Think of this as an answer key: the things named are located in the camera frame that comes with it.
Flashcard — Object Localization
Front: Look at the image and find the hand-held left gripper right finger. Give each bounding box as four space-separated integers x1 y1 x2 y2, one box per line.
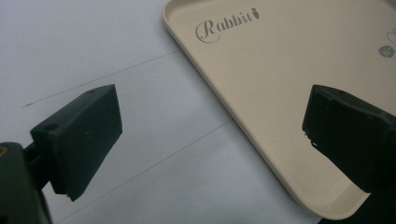
302 84 396 194

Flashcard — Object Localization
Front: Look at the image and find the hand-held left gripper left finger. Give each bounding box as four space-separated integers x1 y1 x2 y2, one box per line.
23 83 123 203

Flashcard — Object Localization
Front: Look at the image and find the beige plastic tray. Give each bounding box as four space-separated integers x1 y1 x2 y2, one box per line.
162 0 396 221

